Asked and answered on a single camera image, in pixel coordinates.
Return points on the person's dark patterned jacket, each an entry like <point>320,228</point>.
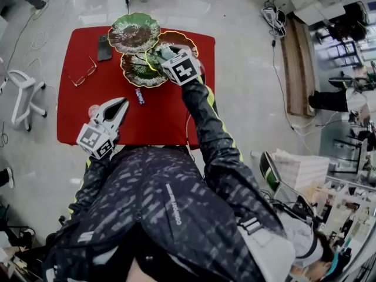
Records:
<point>176,216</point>

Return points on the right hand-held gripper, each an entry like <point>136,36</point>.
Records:
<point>183,69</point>

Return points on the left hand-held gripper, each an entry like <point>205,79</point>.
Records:
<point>91,138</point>

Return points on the white office chair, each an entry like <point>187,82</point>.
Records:
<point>20,84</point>

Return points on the round pink container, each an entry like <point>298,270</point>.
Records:
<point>93,110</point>

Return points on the white patterned carton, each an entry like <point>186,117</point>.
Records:
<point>302,169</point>

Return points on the brown wooden floor board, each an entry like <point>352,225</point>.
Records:
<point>299,69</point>

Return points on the small teal bottle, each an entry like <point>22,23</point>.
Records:
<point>166,52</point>

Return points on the thin-framed eyeglasses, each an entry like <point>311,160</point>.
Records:
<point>80,79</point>

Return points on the person's right forearm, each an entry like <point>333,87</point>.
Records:
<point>202,116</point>

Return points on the brown-rimmed leaf plate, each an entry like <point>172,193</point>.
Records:
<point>132,37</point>

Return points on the black smartphone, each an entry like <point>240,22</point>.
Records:
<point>104,48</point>

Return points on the person's left forearm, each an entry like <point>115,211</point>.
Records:
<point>94,172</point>

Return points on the red tablecloth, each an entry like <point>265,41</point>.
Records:
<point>164,113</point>

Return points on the white power strip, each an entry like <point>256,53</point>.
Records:
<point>274,16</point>

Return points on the white shelf rack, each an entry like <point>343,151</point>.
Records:
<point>346,204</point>

